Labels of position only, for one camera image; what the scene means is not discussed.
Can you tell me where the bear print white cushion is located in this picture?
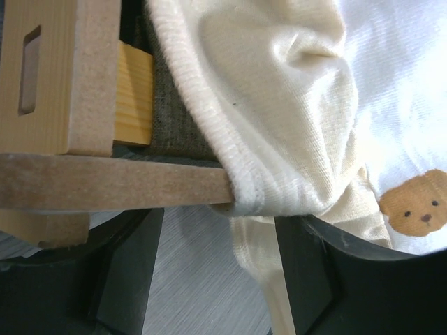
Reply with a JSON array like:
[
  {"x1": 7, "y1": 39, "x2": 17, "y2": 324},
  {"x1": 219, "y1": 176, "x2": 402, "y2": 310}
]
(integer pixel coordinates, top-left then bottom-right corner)
[{"x1": 146, "y1": 1, "x2": 446, "y2": 334}]

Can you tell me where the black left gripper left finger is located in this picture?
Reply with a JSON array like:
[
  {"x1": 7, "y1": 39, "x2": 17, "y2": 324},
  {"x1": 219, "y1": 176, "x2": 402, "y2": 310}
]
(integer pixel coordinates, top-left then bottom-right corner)
[{"x1": 1, "y1": 209, "x2": 164, "y2": 334}]

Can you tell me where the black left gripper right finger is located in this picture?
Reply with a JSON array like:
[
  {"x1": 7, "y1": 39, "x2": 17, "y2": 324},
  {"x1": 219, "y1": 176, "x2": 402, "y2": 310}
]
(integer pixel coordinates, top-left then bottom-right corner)
[{"x1": 275, "y1": 216, "x2": 446, "y2": 334}]

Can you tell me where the wooden pet bed frame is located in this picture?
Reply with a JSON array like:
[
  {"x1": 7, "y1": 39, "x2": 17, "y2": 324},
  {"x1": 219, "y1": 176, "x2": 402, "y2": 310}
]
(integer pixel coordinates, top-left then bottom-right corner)
[{"x1": 1, "y1": 1, "x2": 233, "y2": 248}]

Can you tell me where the grey bed mattress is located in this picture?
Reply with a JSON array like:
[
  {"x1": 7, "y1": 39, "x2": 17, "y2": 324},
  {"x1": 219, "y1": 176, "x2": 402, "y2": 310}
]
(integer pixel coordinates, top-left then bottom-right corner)
[{"x1": 131, "y1": 15, "x2": 220, "y2": 167}]

